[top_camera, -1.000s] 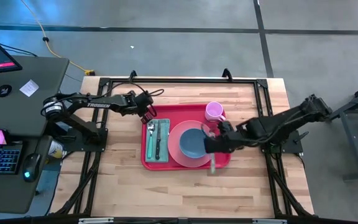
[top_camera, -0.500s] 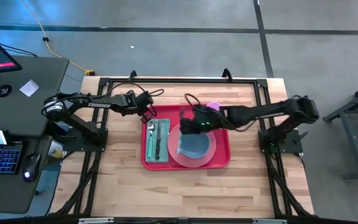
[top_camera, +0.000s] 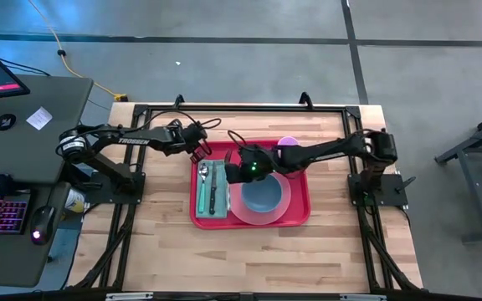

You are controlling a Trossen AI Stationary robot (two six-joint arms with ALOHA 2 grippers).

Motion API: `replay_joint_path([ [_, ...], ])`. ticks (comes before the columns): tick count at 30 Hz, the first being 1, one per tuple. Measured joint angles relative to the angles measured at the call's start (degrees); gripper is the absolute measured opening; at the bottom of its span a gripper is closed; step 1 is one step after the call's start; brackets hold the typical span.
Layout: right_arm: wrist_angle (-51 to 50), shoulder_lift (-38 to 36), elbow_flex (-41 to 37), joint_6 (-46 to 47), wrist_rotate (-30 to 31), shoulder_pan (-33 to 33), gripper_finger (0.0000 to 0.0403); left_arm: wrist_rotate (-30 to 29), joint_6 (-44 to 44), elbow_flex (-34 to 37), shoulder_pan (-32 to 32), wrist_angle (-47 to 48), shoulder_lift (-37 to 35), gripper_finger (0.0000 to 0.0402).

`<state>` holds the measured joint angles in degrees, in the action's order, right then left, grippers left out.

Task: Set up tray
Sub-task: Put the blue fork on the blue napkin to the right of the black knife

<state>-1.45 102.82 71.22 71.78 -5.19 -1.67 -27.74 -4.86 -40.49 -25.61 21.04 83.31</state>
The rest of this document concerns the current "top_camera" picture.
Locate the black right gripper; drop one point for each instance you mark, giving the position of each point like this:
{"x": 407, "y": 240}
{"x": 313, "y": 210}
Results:
{"x": 259, "y": 161}

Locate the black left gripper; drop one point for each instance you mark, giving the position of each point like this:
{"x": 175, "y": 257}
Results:
{"x": 186, "y": 138}

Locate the green napkin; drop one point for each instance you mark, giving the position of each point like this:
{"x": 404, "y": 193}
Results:
{"x": 222, "y": 209}

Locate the blue bowl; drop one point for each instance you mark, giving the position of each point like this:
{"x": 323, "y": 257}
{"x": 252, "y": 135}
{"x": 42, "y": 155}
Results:
{"x": 262, "y": 198}

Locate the pink plate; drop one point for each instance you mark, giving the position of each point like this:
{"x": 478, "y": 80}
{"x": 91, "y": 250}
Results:
{"x": 241, "y": 215}

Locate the purple mug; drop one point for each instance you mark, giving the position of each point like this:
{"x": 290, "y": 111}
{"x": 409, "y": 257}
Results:
{"x": 288, "y": 141}

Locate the red plastic tray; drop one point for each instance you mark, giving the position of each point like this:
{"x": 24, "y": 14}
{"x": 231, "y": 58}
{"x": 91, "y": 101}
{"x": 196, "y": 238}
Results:
{"x": 299, "y": 209}

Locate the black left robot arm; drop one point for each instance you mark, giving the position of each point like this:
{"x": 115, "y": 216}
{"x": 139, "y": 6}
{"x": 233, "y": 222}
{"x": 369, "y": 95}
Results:
{"x": 136, "y": 140}

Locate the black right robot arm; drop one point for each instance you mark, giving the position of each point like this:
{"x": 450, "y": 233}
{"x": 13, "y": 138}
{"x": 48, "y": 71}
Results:
{"x": 329, "y": 148}

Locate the drink can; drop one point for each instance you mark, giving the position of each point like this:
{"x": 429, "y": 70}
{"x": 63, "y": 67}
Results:
{"x": 74, "y": 200}

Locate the black crossbar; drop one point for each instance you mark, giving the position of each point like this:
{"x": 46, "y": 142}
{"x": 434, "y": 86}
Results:
{"x": 241, "y": 296}

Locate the dark grey desk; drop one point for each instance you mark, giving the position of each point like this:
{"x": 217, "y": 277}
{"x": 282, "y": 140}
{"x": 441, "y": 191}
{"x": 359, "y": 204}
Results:
{"x": 36, "y": 159}

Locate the white sticky note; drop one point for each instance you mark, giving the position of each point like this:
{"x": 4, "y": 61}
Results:
{"x": 39, "y": 118}

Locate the black computer mouse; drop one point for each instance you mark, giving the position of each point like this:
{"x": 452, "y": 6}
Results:
{"x": 42, "y": 223}

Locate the round black logo disc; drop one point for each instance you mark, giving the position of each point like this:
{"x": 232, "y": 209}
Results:
{"x": 5, "y": 121}

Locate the black lower desk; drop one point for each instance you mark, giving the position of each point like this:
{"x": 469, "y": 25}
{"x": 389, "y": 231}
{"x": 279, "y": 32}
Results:
{"x": 11, "y": 263}

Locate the grey metal side table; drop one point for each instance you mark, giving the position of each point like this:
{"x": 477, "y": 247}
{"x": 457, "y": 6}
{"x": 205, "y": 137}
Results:
{"x": 479, "y": 184}

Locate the black table frame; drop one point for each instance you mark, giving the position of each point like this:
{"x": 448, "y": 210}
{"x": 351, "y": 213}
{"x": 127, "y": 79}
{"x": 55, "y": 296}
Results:
{"x": 245, "y": 108}

